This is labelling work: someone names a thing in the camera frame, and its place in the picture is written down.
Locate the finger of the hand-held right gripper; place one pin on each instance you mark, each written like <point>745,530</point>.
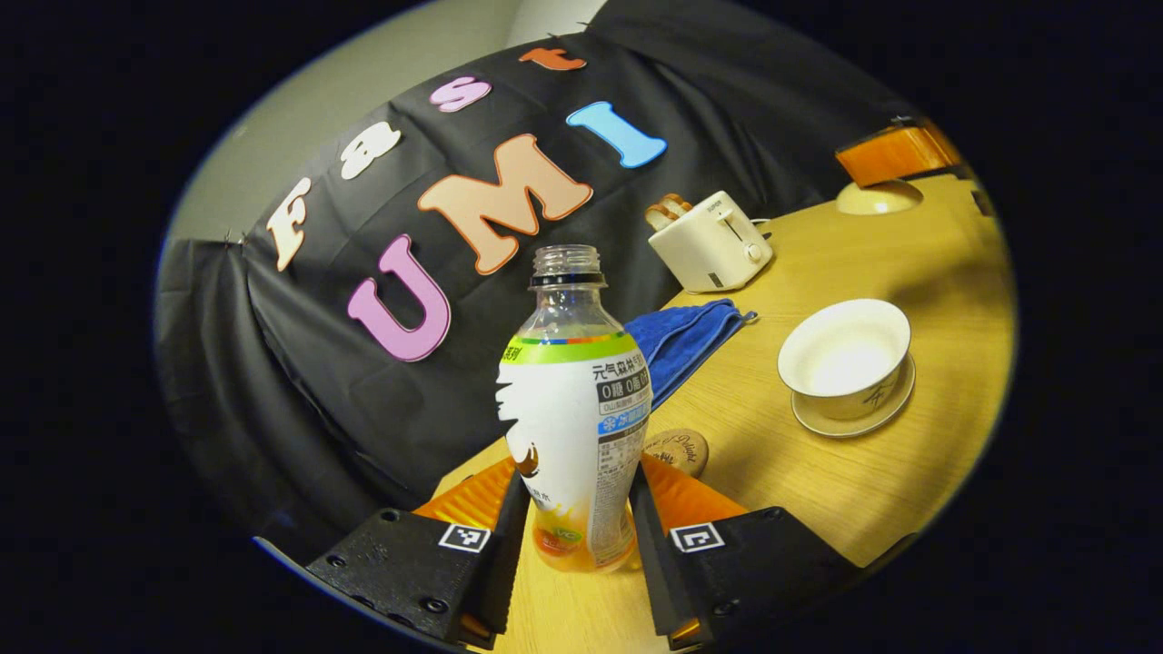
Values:
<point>895,154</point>

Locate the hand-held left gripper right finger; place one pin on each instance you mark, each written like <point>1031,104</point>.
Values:
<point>650,563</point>

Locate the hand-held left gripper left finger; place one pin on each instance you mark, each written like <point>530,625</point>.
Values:
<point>509,563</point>

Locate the cream teacup lid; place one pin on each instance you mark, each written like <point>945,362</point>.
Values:
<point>877,200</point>

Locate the round wooden coaster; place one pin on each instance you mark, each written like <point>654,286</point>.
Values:
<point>680,451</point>

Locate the clear water bottle white label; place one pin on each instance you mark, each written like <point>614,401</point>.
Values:
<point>568,427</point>

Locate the white teacup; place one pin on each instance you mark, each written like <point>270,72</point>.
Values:
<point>845,359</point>

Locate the white toaster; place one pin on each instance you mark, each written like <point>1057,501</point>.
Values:
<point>709,250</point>

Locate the toast bread slice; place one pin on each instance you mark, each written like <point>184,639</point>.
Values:
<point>661,218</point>
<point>677,204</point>

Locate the blue towel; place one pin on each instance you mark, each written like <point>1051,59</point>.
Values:
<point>681,341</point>

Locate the white saucer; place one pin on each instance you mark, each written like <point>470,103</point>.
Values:
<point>872,422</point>

